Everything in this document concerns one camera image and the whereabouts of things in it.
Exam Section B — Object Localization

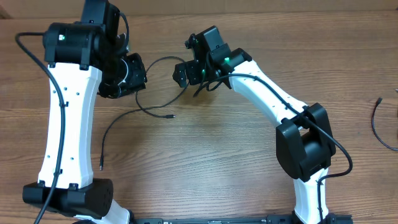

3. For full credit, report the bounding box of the black cable bundle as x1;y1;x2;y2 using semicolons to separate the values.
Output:
99;55;190;171

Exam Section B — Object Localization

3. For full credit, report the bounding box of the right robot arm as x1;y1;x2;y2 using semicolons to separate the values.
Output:
173;26;336;223

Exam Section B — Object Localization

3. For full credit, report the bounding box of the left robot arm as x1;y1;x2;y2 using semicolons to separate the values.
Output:
22;1;147;223

